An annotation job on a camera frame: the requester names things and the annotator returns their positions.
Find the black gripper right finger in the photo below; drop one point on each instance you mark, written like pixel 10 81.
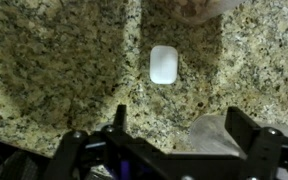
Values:
pixel 267 153

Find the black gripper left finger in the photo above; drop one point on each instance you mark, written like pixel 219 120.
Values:
pixel 84 156

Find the white earbuds case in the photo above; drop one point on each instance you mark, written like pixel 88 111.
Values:
pixel 164 65

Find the clear tall plastic cup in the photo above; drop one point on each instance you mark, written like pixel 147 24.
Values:
pixel 210 135

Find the clear plastic container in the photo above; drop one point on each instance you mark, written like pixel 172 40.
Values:
pixel 197 8

